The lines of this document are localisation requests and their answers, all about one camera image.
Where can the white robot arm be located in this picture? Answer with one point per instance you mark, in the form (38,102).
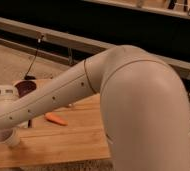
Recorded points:
(144,106)

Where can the white ceramic cup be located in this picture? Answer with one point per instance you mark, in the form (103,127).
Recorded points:
(9,137)

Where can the orange carrot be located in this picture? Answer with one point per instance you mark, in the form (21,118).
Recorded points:
(55,118)

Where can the wooden table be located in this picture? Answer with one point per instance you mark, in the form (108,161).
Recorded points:
(48,143)

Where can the purple bowl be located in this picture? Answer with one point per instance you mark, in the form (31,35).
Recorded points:
(25,87)

